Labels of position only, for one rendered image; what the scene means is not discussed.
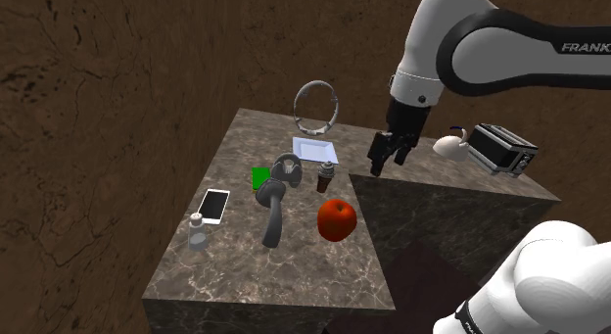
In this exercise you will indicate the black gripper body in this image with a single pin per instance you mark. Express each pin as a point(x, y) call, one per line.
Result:
point(405, 118)

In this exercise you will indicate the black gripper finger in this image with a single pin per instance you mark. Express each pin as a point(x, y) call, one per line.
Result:
point(404, 151)
point(379, 151)

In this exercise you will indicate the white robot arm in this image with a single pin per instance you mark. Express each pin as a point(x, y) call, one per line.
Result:
point(429, 42)

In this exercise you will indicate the white teapot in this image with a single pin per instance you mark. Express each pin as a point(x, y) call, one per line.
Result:
point(451, 148)

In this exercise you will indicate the brown grinder with grey top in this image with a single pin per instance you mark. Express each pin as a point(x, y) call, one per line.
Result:
point(325, 180)

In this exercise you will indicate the white square plate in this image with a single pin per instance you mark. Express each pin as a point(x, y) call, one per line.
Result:
point(314, 150)

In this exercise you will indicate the red apple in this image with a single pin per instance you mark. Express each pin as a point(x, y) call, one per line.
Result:
point(336, 221)

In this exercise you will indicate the black and silver toaster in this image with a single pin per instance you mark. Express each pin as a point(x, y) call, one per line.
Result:
point(499, 151)

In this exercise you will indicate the green flat box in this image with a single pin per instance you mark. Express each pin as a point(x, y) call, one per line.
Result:
point(260, 178)

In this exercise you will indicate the white smartphone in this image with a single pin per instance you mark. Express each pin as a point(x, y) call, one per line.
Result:
point(214, 205)

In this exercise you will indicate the clear salt shaker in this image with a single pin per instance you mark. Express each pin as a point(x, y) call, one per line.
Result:
point(197, 235)

